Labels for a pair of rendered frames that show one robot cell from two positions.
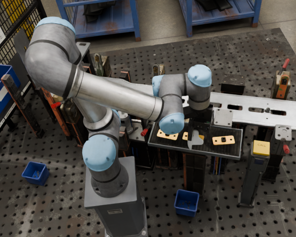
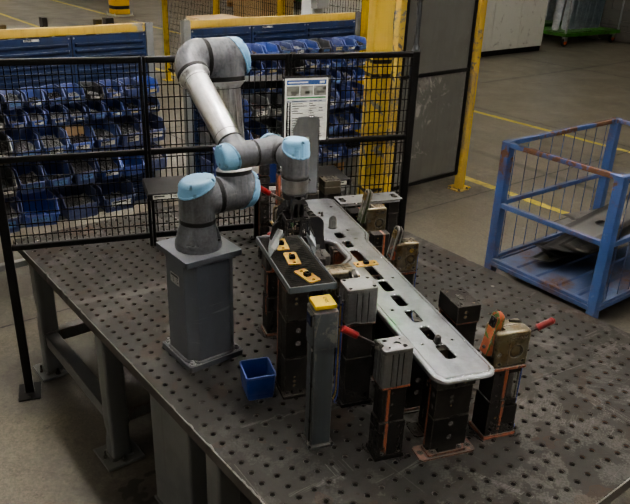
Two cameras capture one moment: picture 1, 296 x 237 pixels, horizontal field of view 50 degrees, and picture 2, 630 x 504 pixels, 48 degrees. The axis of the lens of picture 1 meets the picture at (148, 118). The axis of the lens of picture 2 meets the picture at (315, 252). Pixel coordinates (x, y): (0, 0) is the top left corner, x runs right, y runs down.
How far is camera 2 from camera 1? 1.70 m
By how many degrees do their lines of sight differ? 45
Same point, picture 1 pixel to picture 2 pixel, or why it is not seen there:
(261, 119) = (415, 340)
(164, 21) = not seen: outside the picture
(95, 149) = (194, 178)
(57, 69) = (185, 54)
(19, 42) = (304, 126)
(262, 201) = (326, 457)
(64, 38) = (223, 49)
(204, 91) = (287, 162)
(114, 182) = (187, 232)
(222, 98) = (418, 303)
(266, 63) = (624, 394)
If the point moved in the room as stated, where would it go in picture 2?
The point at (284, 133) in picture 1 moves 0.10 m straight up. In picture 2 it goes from (392, 344) to (395, 311)
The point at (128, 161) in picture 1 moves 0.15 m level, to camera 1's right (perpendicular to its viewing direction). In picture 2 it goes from (231, 247) to (258, 263)
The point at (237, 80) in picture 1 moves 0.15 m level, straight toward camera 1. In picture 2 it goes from (461, 300) to (417, 306)
